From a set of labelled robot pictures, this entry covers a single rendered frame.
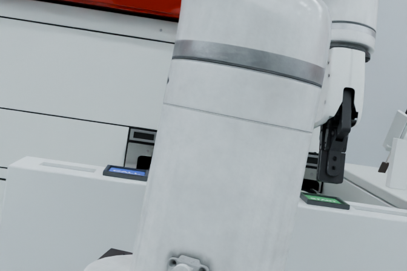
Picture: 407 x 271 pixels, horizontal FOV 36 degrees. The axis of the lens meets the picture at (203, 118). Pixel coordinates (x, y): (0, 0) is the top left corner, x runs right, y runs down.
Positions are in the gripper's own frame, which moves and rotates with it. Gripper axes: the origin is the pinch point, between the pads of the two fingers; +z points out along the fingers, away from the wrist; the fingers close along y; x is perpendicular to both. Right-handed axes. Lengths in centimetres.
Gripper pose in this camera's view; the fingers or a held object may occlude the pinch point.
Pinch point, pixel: (330, 167)
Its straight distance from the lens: 83.1
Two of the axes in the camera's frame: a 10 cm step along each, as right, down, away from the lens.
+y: 0.8, -1.5, -9.9
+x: 9.9, 1.4, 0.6
